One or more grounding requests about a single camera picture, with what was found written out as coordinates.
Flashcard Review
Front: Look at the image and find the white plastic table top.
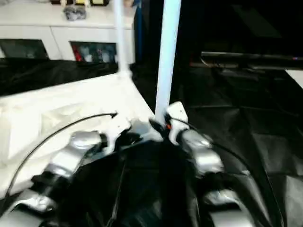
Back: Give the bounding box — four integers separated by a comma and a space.
0, 70, 167, 195

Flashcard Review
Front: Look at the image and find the black table mat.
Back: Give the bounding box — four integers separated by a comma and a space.
0, 56, 303, 227

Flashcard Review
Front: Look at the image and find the red item in cabinet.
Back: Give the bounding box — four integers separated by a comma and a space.
73, 46, 84, 62

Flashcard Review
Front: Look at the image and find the black rod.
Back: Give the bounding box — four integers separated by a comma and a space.
200, 51, 303, 70

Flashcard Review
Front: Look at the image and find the white glass-door cabinet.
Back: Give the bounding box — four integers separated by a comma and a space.
0, 0, 135, 64

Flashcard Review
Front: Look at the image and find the black bundle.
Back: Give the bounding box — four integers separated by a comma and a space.
63, 6, 88, 22

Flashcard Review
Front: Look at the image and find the white board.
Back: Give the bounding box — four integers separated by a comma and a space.
285, 69, 303, 86

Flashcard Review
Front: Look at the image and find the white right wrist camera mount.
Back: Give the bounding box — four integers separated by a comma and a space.
165, 101, 189, 145

